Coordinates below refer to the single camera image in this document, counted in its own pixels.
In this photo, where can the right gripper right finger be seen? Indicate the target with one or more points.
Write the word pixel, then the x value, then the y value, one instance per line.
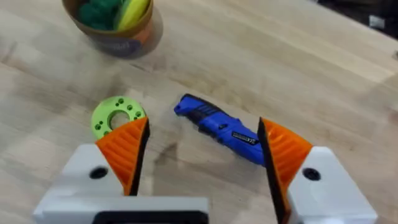
pixel 298 174

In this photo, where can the tub with toy vegetables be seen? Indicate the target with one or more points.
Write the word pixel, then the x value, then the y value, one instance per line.
pixel 113 23

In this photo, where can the blue electric screwdriver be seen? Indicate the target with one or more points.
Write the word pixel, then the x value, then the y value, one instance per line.
pixel 222 128

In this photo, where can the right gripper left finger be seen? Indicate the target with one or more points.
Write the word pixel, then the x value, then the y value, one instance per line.
pixel 121 155

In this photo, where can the green disc with holes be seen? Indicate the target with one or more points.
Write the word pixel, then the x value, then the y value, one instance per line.
pixel 109 115

